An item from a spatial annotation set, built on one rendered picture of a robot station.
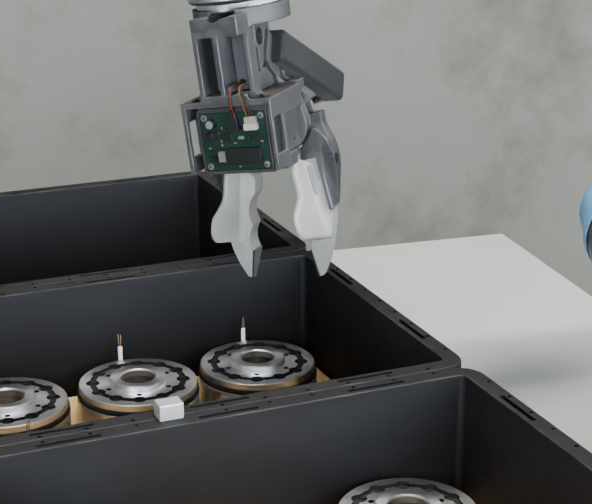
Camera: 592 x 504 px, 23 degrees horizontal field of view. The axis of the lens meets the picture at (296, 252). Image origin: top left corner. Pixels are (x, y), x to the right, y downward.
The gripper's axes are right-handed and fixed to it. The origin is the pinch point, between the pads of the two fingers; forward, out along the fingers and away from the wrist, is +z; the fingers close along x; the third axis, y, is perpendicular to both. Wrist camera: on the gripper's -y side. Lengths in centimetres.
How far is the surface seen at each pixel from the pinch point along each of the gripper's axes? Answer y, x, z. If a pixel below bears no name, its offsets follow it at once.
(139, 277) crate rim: -8.7, -18.6, 4.3
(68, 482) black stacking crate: 22.8, -8.2, 8.6
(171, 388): -1.7, -13.2, 11.9
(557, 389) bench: -50, 8, 31
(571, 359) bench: -59, 7, 31
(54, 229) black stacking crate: -30, -40, 6
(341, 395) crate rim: 8.5, 6.4, 7.9
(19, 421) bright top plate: 8.6, -21.6, 10.7
